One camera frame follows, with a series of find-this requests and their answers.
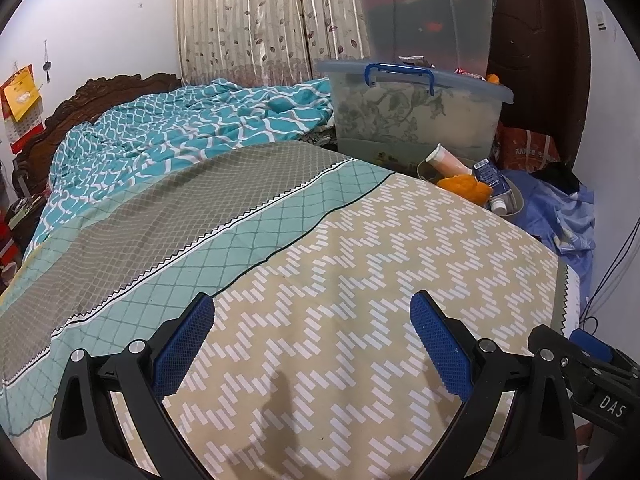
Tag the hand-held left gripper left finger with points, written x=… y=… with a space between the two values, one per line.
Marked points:
x=182 y=345

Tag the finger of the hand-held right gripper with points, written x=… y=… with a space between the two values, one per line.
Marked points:
x=550 y=341
x=592 y=345

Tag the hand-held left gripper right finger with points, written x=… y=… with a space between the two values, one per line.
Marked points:
x=440 y=345

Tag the grey trash bin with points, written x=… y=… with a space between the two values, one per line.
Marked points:
x=515 y=205

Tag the small white bottle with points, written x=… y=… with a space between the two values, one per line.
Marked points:
x=499 y=205

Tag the blue white carton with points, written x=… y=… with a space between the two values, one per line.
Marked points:
x=492 y=180

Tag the white peach tube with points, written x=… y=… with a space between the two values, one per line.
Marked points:
x=445 y=157

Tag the blue cloth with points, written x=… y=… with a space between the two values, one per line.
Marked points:
x=555 y=215

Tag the patterned bed sheet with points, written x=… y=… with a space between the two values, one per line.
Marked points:
x=300 y=260

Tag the black cloth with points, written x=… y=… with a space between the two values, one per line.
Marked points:
x=560 y=176

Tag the orange printed bag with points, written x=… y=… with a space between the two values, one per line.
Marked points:
x=530 y=147

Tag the teal patterned quilt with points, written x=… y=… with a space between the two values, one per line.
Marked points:
x=175 y=130

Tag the carved wooden headboard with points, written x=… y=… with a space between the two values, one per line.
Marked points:
x=65 y=110

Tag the small orange fruit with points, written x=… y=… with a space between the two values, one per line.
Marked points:
x=493 y=79

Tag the red snack packet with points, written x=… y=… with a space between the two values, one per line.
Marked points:
x=467 y=73

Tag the brown wooden door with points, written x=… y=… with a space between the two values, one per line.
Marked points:
x=540 y=60

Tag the dark snack packet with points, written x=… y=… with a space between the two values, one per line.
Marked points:
x=415 y=61

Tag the clear bucket teal lid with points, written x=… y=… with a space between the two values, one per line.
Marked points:
x=425 y=10

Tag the leaf print curtain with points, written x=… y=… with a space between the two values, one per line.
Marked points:
x=260 y=15

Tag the red wall calendar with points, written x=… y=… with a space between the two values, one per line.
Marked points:
x=20 y=100

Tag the hanging wall ornament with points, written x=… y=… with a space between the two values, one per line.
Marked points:
x=46 y=65

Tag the white wall switch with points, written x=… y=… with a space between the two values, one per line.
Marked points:
x=601 y=20

